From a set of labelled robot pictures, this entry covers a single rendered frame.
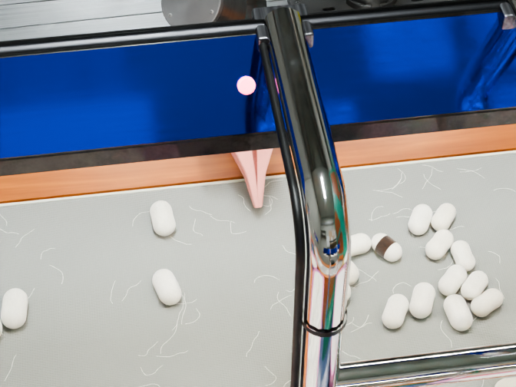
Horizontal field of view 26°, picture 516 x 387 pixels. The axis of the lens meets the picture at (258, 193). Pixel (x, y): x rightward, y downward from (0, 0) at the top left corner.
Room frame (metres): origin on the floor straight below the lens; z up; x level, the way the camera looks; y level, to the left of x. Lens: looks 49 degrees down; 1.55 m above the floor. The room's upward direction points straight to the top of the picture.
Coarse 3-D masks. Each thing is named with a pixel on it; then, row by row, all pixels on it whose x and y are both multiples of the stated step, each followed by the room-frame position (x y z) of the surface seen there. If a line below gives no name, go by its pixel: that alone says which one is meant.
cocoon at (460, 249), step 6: (462, 240) 0.64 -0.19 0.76; (456, 246) 0.63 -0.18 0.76; (462, 246) 0.63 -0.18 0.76; (468, 246) 0.63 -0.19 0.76; (456, 252) 0.63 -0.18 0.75; (462, 252) 0.63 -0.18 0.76; (468, 252) 0.63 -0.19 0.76; (456, 258) 0.62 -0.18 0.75; (462, 258) 0.62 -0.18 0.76; (468, 258) 0.62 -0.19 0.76; (474, 258) 0.62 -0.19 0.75; (456, 264) 0.62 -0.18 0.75; (462, 264) 0.62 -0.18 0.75; (468, 264) 0.62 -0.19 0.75; (474, 264) 0.62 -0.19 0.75; (468, 270) 0.61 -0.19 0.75
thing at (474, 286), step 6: (468, 276) 0.60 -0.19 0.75; (474, 276) 0.60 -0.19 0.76; (480, 276) 0.60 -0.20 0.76; (486, 276) 0.60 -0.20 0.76; (468, 282) 0.59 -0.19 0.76; (474, 282) 0.59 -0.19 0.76; (480, 282) 0.59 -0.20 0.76; (486, 282) 0.60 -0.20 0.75; (462, 288) 0.59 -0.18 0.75; (468, 288) 0.59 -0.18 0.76; (474, 288) 0.59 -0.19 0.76; (480, 288) 0.59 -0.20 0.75; (462, 294) 0.59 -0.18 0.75; (468, 294) 0.58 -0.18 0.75; (474, 294) 0.58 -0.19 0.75; (480, 294) 0.59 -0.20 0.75
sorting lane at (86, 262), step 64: (128, 192) 0.71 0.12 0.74; (192, 192) 0.71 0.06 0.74; (384, 192) 0.71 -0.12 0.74; (448, 192) 0.71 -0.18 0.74; (512, 192) 0.71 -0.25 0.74; (0, 256) 0.64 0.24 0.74; (64, 256) 0.64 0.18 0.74; (128, 256) 0.64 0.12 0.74; (192, 256) 0.64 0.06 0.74; (256, 256) 0.64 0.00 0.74; (448, 256) 0.64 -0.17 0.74; (512, 256) 0.64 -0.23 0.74; (64, 320) 0.56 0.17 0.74; (128, 320) 0.56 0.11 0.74; (192, 320) 0.56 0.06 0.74; (256, 320) 0.56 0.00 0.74; (448, 320) 0.56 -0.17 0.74; (512, 320) 0.56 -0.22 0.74; (0, 384) 0.50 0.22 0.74; (64, 384) 0.50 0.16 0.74; (128, 384) 0.50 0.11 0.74; (192, 384) 0.50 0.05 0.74; (256, 384) 0.50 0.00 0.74; (448, 384) 0.50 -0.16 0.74
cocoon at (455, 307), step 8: (448, 296) 0.58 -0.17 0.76; (456, 296) 0.58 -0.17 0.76; (448, 304) 0.57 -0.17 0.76; (456, 304) 0.57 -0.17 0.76; (464, 304) 0.57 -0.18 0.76; (448, 312) 0.56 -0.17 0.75; (456, 312) 0.56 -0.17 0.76; (464, 312) 0.56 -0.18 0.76; (456, 320) 0.55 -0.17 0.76; (464, 320) 0.55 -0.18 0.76; (472, 320) 0.56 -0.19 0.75; (456, 328) 0.55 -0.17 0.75; (464, 328) 0.55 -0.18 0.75
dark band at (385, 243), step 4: (384, 236) 0.64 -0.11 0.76; (388, 236) 0.64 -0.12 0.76; (380, 240) 0.64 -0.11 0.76; (384, 240) 0.64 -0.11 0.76; (388, 240) 0.64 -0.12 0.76; (392, 240) 0.64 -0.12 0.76; (380, 244) 0.64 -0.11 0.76; (384, 244) 0.64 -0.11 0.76; (388, 244) 0.63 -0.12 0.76; (376, 248) 0.64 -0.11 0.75; (380, 248) 0.63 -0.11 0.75; (384, 248) 0.63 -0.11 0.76; (376, 252) 0.64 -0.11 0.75; (380, 252) 0.63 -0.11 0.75; (384, 252) 0.63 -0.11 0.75
